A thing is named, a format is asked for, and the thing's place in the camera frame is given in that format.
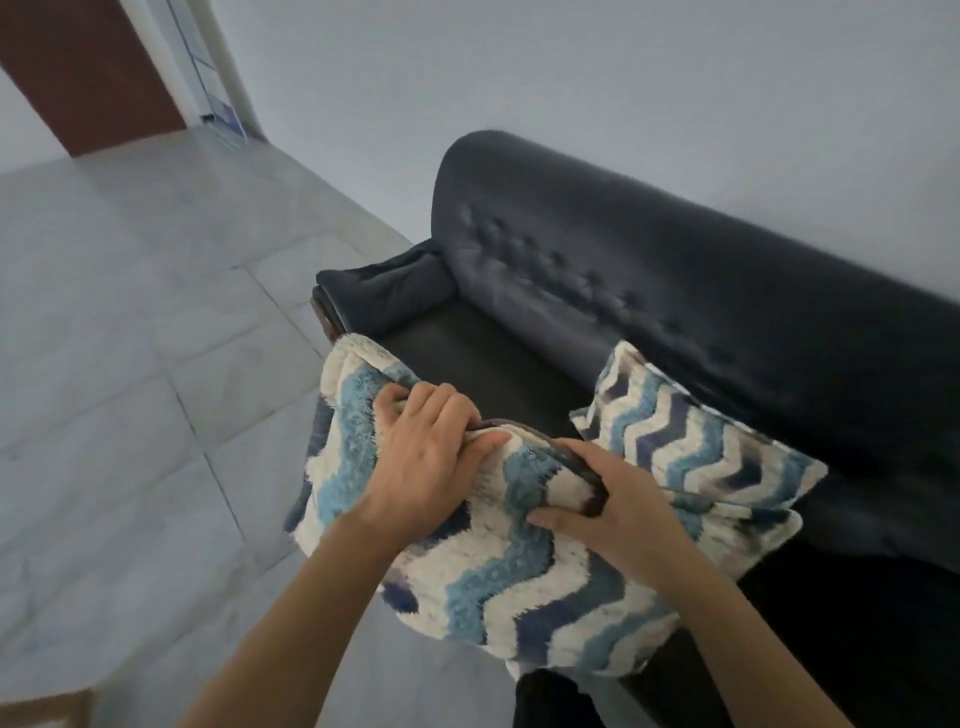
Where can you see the person's left forearm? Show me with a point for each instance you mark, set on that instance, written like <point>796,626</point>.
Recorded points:
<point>292,637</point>

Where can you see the brown door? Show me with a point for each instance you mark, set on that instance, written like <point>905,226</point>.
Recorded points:
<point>82,67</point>

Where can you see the person's right hand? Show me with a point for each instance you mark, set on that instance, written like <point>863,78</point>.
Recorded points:
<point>637,517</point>

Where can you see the person's right forearm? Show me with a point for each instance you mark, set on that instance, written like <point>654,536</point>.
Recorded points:
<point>750,652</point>

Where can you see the person's black trousers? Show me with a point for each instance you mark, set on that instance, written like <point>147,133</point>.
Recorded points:
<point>551,701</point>

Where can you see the wall poster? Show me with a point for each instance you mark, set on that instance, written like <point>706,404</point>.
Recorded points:
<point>206,75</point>

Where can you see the person's left hand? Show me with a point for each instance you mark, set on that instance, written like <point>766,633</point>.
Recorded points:
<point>424,465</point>

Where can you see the plain grey cushion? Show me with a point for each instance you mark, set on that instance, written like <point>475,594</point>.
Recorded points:
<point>487,585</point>

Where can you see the grey zigzag patterned cushion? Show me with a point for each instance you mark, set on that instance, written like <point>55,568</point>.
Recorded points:
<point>705,450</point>

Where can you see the black sofa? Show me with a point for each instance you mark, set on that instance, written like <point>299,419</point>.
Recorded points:
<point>712,300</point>

